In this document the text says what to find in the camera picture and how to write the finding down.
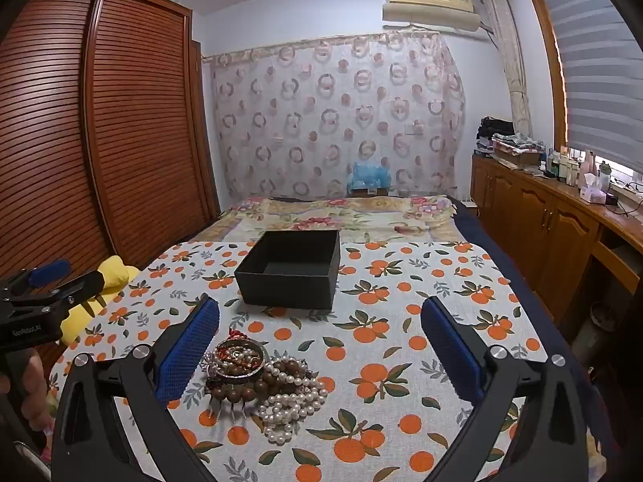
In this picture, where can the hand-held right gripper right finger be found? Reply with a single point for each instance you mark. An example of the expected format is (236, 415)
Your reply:
(452, 346)

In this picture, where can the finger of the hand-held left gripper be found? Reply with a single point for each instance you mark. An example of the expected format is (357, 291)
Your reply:
(80, 283)
(50, 268)

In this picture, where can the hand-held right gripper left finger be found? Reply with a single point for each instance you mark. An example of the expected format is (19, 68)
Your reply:
(193, 341)

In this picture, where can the silver carved bangle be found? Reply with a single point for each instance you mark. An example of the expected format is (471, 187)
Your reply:
(241, 356)

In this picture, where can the black cardboard box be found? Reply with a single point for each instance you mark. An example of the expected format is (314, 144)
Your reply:
(281, 288)

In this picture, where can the person's left hand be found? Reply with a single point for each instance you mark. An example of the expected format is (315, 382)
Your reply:
(37, 386)

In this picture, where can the yellow cloth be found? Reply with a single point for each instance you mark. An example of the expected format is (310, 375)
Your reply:
(118, 271)

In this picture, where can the orange fruit print cloth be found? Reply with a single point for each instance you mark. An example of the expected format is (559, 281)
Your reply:
(382, 361)

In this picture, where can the wooden sideboard cabinet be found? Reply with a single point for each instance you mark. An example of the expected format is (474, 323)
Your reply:
(542, 231)

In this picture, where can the brown louvred wooden wardrobe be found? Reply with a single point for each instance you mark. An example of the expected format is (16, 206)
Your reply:
(125, 135)

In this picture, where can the floral blanket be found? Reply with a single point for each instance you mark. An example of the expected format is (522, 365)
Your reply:
(311, 216)

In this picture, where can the small brown cardboard box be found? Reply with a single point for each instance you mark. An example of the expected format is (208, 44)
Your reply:
(370, 192)

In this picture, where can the blue plastic bag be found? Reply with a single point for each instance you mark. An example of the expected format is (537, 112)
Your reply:
(370, 175)

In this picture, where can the pink tissue box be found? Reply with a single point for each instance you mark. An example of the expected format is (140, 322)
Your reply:
(590, 191)

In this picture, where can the tray of folded cloths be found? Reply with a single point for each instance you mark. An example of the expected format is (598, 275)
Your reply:
(520, 144)

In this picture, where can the group of cosmetic bottles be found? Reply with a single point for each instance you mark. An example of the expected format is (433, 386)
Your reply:
(567, 165)

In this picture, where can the stack of dark clothes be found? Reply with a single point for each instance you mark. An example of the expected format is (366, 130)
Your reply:
(495, 130)

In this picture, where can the circle pattern sheer curtain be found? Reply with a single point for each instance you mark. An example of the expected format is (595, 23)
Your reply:
(326, 110)

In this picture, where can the beige window drape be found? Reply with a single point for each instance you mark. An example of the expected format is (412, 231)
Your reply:
(510, 60)

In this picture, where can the grey zebra window blind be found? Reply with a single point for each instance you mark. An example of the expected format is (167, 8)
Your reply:
(598, 60)

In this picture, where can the wall air conditioner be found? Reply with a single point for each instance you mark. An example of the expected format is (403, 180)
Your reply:
(427, 2)

